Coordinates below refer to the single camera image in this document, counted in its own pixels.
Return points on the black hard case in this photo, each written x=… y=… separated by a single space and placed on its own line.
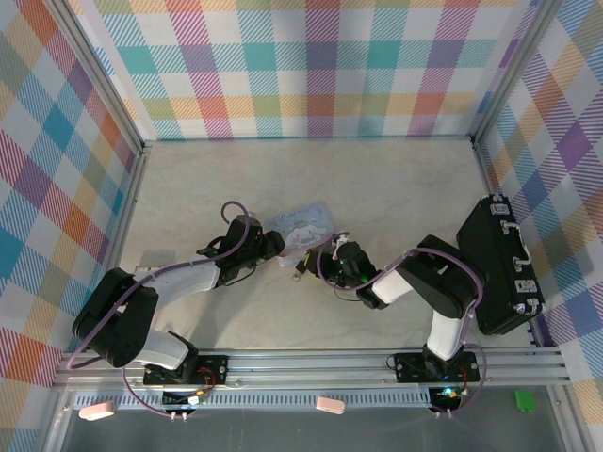
x=499 y=263

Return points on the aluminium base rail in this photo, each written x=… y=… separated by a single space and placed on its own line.
x=306 y=365

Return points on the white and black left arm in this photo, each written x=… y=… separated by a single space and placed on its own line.
x=118 y=320

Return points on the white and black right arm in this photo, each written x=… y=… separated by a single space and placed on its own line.
x=447 y=292

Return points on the pastel cartoon pouch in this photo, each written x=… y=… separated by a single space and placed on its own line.
x=301 y=226

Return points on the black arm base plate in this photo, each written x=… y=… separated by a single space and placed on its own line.
x=407 y=367
x=212 y=369

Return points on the pink eraser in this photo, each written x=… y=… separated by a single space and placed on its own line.
x=96 y=410
x=330 y=405

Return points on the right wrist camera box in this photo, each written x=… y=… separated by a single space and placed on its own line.
x=341 y=237

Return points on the pink eraser centre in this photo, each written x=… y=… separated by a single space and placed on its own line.
x=330 y=405

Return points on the aluminium side rail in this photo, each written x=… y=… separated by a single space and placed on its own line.
x=485 y=174
x=125 y=207

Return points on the pink eraser left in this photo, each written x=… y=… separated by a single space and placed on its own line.
x=96 y=410

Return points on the aluminium frame post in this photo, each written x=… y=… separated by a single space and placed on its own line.
x=512 y=70
x=101 y=70

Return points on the green plastic block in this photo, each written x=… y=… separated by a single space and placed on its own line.
x=524 y=401

